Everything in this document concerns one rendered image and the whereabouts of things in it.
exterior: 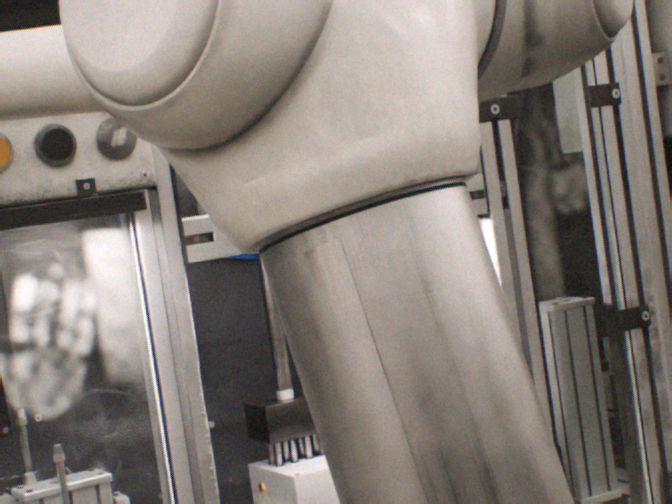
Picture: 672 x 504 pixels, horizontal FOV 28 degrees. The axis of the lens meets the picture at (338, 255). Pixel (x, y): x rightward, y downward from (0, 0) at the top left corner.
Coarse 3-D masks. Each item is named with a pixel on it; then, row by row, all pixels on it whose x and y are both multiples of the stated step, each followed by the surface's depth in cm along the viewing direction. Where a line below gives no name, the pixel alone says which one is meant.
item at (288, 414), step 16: (256, 256) 160; (272, 304) 159; (272, 320) 159; (272, 336) 160; (272, 352) 160; (288, 368) 160; (288, 384) 160; (272, 400) 160; (288, 400) 159; (304, 400) 159; (256, 416) 159; (272, 416) 157; (288, 416) 158; (304, 416) 159; (256, 432) 159; (272, 432) 157; (288, 432) 158; (304, 432) 159
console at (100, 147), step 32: (0, 32) 124; (0, 128) 123; (32, 128) 125; (64, 128) 126; (96, 128) 128; (0, 160) 122; (32, 160) 125; (64, 160) 126; (96, 160) 128; (128, 160) 129; (0, 192) 123; (32, 192) 125; (64, 192) 126
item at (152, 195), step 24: (504, 192) 152; (480, 216) 152; (504, 216) 151; (168, 264) 132; (168, 288) 132; (168, 312) 132; (528, 360) 152; (192, 432) 133; (192, 456) 133; (192, 480) 133
